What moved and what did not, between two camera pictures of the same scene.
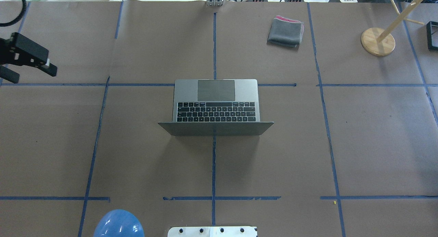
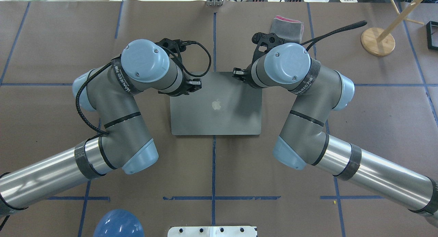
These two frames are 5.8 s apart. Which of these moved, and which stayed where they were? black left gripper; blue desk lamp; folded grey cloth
Moved: black left gripper
Stayed: folded grey cloth; blue desk lamp
